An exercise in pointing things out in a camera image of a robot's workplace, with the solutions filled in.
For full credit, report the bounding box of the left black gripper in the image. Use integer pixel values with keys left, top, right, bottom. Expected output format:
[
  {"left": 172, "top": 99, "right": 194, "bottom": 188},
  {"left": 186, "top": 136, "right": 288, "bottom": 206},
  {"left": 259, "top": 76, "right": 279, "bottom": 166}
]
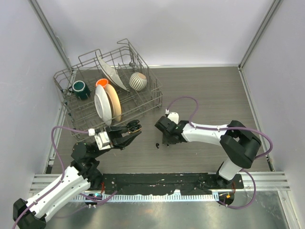
[{"left": 91, "top": 124, "right": 141, "bottom": 158}]

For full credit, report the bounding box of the glossy black charging case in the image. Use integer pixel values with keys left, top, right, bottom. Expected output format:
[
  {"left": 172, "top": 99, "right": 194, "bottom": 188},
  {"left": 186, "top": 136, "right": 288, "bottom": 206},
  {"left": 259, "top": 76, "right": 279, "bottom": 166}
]
[{"left": 126, "top": 119, "right": 142, "bottom": 134}]

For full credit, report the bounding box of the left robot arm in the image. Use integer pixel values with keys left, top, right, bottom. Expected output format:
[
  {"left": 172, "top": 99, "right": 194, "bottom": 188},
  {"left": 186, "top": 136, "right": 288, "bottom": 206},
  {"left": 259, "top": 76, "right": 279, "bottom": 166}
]
[{"left": 12, "top": 120, "right": 142, "bottom": 229}]

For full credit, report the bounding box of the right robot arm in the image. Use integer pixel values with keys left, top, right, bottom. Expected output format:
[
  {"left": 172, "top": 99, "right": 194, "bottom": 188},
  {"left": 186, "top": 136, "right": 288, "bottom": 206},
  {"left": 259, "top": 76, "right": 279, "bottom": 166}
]
[{"left": 155, "top": 116, "right": 261, "bottom": 188}]

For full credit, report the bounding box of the beige round plate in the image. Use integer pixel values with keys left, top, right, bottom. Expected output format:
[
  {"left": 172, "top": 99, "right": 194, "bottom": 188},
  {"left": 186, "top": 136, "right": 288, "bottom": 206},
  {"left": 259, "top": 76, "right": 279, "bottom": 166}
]
[{"left": 104, "top": 84, "right": 122, "bottom": 122}]

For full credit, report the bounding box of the white round plate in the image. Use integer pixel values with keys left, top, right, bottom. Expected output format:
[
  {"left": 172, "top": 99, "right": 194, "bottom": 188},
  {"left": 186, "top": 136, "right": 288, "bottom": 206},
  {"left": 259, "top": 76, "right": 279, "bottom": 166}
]
[{"left": 94, "top": 85, "right": 112, "bottom": 126}]

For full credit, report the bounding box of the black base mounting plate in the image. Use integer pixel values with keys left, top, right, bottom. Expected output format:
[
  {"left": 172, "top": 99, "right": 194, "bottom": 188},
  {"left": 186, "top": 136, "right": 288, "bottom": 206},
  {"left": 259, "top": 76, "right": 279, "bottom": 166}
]
[{"left": 100, "top": 173, "right": 237, "bottom": 196}]

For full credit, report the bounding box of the orange cup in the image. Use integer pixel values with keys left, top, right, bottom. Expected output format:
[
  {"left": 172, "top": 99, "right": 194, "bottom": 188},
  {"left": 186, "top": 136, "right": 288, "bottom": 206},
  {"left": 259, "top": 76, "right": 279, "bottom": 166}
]
[{"left": 95, "top": 78, "right": 109, "bottom": 88}]

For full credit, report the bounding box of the striped ceramic bowl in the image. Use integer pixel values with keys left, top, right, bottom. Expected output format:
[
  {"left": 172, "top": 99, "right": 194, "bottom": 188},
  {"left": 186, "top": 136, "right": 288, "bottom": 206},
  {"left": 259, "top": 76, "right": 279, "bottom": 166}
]
[{"left": 129, "top": 72, "right": 148, "bottom": 91}]

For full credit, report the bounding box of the dark green mug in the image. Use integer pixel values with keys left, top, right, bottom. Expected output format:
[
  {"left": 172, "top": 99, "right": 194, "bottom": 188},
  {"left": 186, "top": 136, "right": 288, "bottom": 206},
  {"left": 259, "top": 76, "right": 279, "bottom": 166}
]
[{"left": 68, "top": 80, "right": 91, "bottom": 100}]

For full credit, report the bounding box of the grey tilted plate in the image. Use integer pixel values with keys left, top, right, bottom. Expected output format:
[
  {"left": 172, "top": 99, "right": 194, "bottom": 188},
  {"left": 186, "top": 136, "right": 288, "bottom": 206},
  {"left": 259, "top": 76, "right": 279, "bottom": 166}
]
[{"left": 95, "top": 51, "right": 129, "bottom": 92}]

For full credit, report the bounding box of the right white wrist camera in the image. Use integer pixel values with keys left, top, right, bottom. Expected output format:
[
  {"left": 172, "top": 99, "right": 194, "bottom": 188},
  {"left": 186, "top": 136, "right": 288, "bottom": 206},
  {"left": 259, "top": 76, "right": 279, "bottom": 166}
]
[{"left": 165, "top": 109, "right": 179, "bottom": 124}]

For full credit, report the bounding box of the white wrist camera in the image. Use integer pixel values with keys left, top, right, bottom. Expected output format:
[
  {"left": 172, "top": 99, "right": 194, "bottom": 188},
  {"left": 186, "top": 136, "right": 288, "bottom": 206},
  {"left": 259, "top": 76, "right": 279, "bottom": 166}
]
[
  {"left": 88, "top": 128, "right": 112, "bottom": 150},
  {"left": 165, "top": 109, "right": 179, "bottom": 124}
]

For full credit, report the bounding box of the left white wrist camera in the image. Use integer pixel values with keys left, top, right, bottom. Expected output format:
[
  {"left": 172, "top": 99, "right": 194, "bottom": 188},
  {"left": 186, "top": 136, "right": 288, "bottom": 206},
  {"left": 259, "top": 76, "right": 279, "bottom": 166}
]
[{"left": 88, "top": 128, "right": 112, "bottom": 150}]

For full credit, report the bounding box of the grey wire dish rack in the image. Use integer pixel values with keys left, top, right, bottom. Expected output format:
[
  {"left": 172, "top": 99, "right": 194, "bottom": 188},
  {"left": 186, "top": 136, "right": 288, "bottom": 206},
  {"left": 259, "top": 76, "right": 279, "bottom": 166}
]
[{"left": 53, "top": 39, "right": 163, "bottom": 131}]

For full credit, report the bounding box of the white slotted cable duct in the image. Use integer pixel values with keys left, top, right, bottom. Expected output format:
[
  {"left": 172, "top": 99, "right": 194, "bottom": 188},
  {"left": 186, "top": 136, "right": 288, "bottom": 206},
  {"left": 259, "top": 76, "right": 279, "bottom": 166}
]
[{"left": 68, "top": 190, "right": 219, "bottom": 203}]

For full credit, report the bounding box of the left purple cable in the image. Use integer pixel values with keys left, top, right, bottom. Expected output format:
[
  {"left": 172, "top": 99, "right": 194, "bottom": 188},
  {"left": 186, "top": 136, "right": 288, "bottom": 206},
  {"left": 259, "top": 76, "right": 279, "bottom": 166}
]
[{"left": 11, "top": 125, "right": 96, "bottom": 227}]

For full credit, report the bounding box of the purple cable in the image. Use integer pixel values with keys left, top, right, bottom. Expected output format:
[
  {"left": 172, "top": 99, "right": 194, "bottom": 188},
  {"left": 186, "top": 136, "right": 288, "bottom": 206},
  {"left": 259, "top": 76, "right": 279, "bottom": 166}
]
[
  {"left": 11, "top": 125, "right": 96, "bottom": 227},
  {"left": 165, "top": 95, "right": 274, "bottom": 211}
]

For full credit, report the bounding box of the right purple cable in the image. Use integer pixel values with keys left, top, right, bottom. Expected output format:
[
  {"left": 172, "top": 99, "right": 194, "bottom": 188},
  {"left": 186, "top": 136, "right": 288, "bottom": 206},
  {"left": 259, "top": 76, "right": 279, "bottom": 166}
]
[{"left": 165, "top": 95, "right": 274, "bottom": 211}]

